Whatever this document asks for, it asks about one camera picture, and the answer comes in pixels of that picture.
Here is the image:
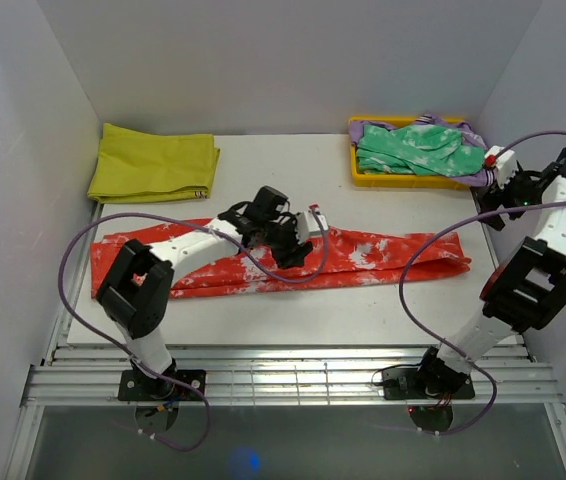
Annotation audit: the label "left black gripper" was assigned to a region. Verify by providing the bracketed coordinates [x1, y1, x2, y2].
[259, 211, 311, 270]

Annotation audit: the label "red tie-dye trousers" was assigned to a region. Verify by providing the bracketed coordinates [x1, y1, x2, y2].
[90, 223, 472, 300]

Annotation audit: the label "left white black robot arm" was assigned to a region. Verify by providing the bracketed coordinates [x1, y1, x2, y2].
[96, 186, 329, 400]

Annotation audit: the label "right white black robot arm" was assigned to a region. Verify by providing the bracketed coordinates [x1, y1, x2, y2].
[414, 147, 566, 397]

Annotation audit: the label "green tie-dye trousers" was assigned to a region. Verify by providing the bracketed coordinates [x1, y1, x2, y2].
[355, 124, 484, 178]

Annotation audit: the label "folded yellow-green trousers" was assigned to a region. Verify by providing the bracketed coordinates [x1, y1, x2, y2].
[87, 123, 220, 204]

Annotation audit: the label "purple striped garment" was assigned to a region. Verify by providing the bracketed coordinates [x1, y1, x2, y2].
[348, 114, 490, 187]

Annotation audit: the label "yellow plastic bin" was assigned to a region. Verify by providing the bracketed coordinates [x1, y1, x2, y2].
[348, 115, 469, 191]

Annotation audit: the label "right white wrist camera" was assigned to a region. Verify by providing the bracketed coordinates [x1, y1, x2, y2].
[484, 146, 518, 189]

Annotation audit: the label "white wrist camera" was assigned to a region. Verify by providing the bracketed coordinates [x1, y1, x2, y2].
[484, 146, 518, 189]
[295, 204, 329, 243]

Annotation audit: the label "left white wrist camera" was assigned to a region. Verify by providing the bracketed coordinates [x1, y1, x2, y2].
[295, 204, 329, 243]

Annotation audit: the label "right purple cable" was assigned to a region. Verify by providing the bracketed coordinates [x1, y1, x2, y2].
[367, 129, 566, 437]

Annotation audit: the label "purple cable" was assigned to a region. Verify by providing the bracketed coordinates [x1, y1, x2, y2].
[367, 129, 566, 437]
[57, 211, 330, 452]

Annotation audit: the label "aluminium rail frame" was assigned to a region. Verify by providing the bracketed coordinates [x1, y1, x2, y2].
[4, 199, 566, 480]

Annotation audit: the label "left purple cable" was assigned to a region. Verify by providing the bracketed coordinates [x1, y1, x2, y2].
[57, 211, 330, 452]

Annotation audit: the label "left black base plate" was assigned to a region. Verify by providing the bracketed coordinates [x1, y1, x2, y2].
[117, 369, 207, 403]

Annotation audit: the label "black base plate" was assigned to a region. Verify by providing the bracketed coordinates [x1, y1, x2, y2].
[117, 369, 207, 403]
[371, 364, 476, 400]

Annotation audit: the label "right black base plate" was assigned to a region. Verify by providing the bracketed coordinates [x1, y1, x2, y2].
[371, 364, 476, 400]

